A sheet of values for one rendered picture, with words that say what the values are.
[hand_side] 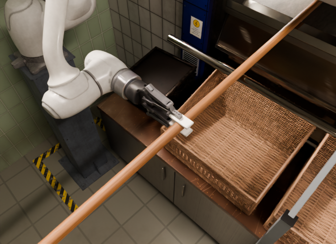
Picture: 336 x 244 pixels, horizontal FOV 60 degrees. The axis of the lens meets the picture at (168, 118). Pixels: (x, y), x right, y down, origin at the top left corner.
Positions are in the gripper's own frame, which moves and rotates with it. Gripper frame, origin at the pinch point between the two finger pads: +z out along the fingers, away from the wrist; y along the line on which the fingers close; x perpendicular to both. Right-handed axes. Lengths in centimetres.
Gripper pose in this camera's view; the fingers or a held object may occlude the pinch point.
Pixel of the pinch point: (181, 123)
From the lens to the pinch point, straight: 85.6
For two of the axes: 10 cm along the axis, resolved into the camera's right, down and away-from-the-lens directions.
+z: 7.4, 5.4, -4.1
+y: 0.0, 6.0, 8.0
